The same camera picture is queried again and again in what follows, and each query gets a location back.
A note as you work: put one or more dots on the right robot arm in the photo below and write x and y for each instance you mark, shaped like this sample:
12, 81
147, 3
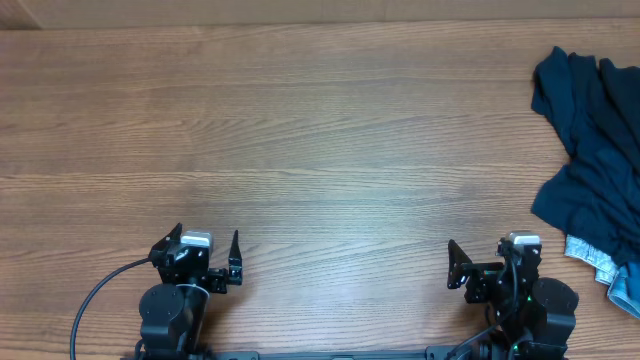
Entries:
528, 316

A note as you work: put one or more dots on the dark navy shirt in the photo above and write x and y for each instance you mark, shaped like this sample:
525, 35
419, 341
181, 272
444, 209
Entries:
595, 196

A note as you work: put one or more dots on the black t-shirt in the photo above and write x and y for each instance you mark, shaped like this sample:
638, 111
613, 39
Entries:
622, 91

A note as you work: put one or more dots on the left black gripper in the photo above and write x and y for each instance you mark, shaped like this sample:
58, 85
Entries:
219, 277

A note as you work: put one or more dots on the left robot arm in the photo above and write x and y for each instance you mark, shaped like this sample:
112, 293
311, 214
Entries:
173, 311

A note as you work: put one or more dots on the light blue denim jeans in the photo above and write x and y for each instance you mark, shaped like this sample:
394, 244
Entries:
622, 281

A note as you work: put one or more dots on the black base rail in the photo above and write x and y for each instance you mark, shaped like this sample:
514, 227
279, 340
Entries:
436, 352

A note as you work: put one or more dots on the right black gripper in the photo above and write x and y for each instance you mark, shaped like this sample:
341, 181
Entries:
486, 267

